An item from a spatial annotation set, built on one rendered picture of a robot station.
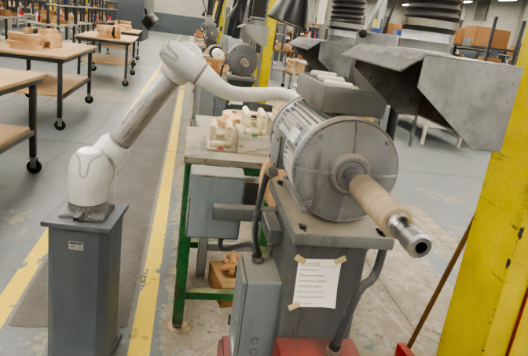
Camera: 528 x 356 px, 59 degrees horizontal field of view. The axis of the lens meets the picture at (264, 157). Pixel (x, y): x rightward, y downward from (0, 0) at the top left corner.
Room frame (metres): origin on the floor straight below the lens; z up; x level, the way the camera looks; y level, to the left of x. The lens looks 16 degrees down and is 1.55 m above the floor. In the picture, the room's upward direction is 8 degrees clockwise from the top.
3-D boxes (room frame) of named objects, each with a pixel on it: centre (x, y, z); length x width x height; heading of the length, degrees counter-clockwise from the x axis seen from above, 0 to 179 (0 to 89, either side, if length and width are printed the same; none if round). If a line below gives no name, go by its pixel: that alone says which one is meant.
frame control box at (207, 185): (1.24, 0.09, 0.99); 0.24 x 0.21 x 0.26; 10
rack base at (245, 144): (2.33, 0.08, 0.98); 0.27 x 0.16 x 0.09; 10
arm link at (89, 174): (1.80, 0.71, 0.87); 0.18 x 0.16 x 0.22; 5
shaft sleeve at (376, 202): (0.84, -0.23, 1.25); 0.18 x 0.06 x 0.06; 10
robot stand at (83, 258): (1.79, 0.71, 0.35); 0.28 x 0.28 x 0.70; 3
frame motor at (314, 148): (1.20, -0.16, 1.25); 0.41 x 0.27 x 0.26; 10
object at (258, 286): (1.11, -0.03, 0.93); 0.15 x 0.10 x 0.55; 10
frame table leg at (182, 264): (2.06, 0.33, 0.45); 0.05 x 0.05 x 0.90; 10
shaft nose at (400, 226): (0.71, -0.25, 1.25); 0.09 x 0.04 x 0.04; 10
